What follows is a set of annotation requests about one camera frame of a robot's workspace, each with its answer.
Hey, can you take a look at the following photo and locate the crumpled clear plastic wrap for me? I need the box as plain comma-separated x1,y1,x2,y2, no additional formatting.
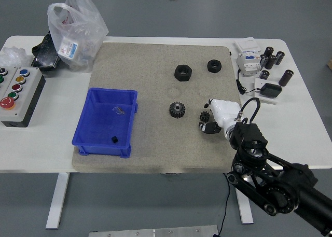
0,46,28,68

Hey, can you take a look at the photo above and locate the small black hex nut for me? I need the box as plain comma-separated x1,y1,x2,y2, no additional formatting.
206,59,223,73

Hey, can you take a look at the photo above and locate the silver metal plate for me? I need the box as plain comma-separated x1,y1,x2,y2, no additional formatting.
88,225,220,237

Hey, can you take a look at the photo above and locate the grey push-button control box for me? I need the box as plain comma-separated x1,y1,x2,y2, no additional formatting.
0,67,46,128

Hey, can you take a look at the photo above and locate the large black hex nut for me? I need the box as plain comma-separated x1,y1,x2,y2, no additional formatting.
174,64,193,81

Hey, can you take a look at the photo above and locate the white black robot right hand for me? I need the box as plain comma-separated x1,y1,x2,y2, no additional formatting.
198,97,242,138

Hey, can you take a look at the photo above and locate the black plastic case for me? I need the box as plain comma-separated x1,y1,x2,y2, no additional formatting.
31,31,62,72

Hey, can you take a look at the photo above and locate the white circuit breaker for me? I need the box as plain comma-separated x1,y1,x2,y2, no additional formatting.
234,37,262,78

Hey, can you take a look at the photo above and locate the blue plastic bin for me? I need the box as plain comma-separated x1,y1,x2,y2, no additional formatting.
72,88,139,159

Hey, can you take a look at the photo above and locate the grey-brown mat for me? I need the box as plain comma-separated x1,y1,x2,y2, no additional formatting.
72,42,250,174

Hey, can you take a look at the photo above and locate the grey button box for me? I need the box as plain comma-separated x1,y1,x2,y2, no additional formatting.
0,66,17,93

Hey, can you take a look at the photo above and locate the black power adapter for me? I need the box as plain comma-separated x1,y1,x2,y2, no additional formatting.
260,83,283,97

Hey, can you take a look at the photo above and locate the clear plastic bag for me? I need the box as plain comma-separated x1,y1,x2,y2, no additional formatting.
47,0,109,73

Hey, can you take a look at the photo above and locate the white flat plate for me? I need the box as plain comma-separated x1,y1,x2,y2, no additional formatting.
253,77,280,104

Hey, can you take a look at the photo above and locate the black adapter cord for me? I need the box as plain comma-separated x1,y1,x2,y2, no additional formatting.
236,69,262,95

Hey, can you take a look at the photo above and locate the large black cylindrical capacitor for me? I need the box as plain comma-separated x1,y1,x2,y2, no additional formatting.
279,69,295,87

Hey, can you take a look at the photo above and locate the white blue small carton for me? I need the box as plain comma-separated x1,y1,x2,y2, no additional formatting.
58,38,79,60

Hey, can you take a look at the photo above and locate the black hanging cable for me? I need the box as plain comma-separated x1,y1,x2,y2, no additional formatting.
217,173,231,235

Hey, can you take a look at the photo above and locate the large black gear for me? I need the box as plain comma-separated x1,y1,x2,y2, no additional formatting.
169,102,187,120

